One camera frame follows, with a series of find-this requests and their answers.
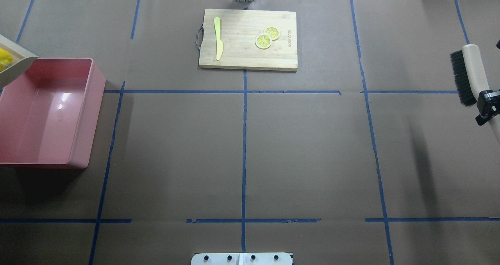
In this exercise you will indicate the beige hand brush black bristles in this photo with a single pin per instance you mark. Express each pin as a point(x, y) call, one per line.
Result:
point(463, 67)

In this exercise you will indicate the lemon slice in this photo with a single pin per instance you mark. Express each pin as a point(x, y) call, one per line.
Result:
point(263, 41)
point(273, 32)

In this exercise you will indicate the lemon slice far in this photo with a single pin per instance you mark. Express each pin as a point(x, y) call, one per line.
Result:
point(273, 32)

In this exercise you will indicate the yellow plastic knife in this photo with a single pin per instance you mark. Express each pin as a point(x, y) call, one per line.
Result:
point(219, 42)

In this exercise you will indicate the lemon slice near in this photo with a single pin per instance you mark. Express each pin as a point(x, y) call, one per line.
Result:
point(263, 41)

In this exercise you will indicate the pink plastic bin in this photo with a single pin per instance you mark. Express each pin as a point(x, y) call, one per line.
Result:
point(49, 114)

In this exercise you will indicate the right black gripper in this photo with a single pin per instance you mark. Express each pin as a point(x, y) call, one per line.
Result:
point(488, 103)

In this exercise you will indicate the bamboo cutting board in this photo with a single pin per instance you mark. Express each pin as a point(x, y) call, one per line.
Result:
point(238, 31)

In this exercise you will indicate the beige plastic dustpan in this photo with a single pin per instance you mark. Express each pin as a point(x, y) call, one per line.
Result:
point(23, 59)

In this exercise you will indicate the yellow potato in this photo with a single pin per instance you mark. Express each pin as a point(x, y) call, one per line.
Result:
point(6, 59)

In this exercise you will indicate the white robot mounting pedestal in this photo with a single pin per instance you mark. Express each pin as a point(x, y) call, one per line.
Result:
point(269, 258)

